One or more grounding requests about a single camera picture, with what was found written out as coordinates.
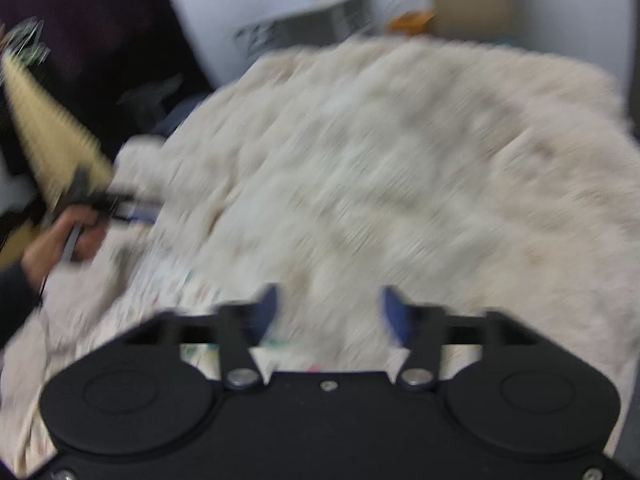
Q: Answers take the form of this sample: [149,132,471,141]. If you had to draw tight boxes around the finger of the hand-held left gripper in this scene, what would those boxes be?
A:
[117,206,163,227]
[107,187,166,208]

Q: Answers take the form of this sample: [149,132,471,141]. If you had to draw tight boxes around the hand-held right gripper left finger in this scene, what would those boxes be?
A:
[122,283,280,391]

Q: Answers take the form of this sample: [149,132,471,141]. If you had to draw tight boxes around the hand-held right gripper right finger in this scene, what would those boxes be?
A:
[381,284,543,391]

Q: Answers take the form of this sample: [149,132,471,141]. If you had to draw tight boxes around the cream animal print pajama pants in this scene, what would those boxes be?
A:
[112,240,321,373]

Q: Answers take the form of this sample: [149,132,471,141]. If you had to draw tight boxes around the person's left hand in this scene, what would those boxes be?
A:
[22,207,108,286]

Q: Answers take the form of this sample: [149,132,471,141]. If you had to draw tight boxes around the beige curtain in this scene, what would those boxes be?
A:
[2,52,117,211]

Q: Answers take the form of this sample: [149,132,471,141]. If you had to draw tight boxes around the dark chair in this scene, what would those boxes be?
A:
[117,74,201,133]

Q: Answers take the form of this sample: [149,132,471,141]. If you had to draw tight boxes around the cream fluffy blanket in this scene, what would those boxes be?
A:
[0,35,633,478]

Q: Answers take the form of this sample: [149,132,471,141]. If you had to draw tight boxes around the dark curtain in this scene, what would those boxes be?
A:
[0,0,211,171]

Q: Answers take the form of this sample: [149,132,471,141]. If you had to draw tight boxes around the orange box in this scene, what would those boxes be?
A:
[389,10,436,36]

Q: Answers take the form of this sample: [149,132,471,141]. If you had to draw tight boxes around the beige refrigerator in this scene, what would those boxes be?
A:
[424,0,516,41]

